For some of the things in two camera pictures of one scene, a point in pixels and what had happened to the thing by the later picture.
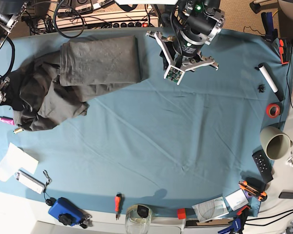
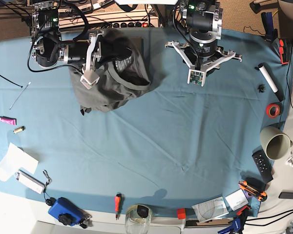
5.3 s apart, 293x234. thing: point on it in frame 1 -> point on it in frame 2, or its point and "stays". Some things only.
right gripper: (186, 49) -> (203, 44)
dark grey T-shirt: (58, 86) -> (123, 70)
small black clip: (261, 88) stays
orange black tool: (285, 51) stays
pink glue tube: (7, 120) stays
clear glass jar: (138, 219) stays
